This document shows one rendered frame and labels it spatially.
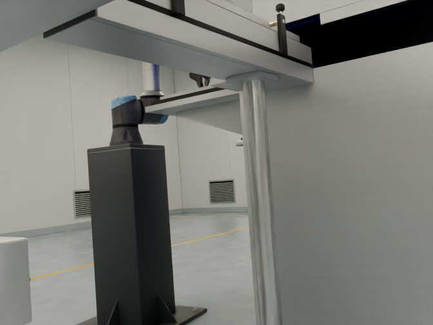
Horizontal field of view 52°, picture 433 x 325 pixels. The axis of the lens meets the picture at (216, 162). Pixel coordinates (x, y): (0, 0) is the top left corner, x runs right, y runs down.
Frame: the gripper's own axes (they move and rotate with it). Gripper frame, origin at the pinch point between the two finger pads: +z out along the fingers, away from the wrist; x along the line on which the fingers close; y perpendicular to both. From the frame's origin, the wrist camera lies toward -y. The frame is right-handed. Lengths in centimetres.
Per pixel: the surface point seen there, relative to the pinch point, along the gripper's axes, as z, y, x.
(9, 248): 43, 99, 41
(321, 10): -5, 24, 58
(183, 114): 12.1, 14.1, 0.9
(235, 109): 13.8, 14.1, 22.7
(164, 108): 10.5, 22.6, 0.3
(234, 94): 10.6, 21.9, 28.0
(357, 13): -2, 24, 67
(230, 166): 15, -531, -367
